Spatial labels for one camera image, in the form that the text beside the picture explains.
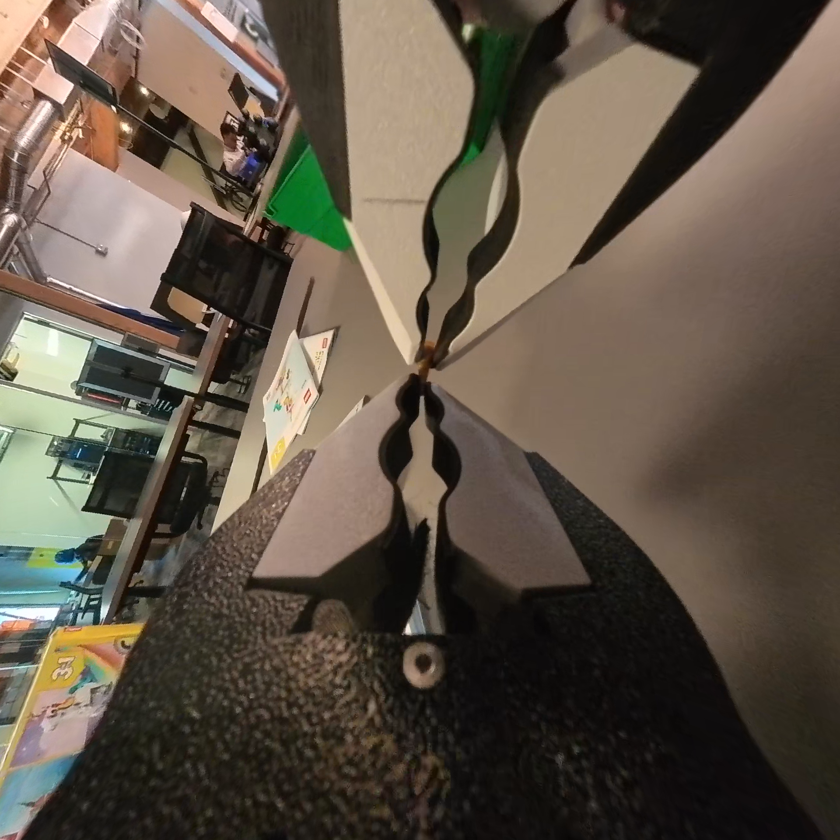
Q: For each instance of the toy brick set box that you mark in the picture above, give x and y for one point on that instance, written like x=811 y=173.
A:
x=59 y=715

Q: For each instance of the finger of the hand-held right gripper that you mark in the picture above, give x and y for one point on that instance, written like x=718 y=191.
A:
x=394 y=164
x=590 y=151

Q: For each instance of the black mesh office chair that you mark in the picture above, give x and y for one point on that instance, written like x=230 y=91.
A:
x=223 y=269
x=141 y=489

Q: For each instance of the small gold cone brick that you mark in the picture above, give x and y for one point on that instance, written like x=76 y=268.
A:
x=425 y=361

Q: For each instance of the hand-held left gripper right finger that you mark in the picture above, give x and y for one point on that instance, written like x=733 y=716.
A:
x=505 y=525

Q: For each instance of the silver ventilation duct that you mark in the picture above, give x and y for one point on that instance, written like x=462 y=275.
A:
x=23 y=170

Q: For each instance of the white instruction booklet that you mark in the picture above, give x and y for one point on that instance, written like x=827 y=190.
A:
x=321 y=351
x=289 y=400

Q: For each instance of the black computer monitor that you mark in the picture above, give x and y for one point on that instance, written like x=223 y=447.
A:
x=82 y=73

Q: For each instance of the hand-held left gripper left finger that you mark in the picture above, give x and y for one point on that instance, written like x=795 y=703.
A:
x=328 y=505

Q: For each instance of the long brown desk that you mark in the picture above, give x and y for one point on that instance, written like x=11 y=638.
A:
x=197 y=390

